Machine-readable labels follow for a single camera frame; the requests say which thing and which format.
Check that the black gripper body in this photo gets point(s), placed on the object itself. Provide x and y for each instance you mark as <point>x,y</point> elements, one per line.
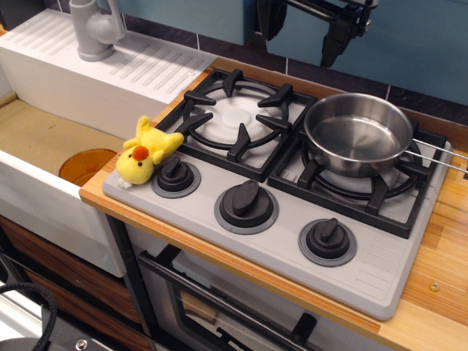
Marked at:
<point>354,14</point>

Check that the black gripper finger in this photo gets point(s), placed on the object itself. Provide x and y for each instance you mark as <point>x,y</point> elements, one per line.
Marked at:
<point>339,35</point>
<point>271,16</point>

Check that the stainless steel pan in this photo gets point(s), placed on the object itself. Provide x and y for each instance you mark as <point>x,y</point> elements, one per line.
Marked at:
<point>360,135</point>

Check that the grey toy stove top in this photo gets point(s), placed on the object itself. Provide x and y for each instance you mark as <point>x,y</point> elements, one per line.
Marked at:
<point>371,282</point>

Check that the black left stove knob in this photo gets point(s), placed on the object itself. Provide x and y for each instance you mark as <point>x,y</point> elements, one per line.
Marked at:
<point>175,179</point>

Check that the black stove knob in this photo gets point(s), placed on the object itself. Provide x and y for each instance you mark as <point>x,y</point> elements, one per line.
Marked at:
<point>246,209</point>
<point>327,243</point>
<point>175,179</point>

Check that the black middle stove knob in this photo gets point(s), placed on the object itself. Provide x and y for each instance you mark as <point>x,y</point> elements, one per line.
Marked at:
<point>246,209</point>

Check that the black right stove knob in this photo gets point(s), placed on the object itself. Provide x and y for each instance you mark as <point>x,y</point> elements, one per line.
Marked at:
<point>327,243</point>

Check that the black left burner grate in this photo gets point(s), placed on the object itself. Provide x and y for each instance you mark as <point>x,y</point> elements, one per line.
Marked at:
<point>236,126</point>

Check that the black burner grate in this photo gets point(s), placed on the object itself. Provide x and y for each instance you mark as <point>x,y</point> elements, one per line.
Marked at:
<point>391,201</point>
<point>236,126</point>

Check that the grey toy faucet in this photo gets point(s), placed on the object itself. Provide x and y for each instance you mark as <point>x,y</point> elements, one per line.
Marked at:
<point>96,33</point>

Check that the black right burner grate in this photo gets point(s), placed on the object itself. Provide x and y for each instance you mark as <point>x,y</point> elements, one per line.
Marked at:
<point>391,201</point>

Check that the yellow stuffed duck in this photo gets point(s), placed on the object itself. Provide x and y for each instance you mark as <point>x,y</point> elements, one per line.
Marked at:
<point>147,149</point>

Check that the white toy sink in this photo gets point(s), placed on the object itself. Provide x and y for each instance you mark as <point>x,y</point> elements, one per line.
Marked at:
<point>55,105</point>

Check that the orange plastic plate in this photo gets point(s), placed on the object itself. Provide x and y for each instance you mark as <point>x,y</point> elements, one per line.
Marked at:
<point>81,167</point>

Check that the toy oven door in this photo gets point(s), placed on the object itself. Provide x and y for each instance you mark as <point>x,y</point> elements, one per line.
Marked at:
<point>162,265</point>

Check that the wooden drawer cabinet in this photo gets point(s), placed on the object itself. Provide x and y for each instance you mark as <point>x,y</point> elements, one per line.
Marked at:
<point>95,299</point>

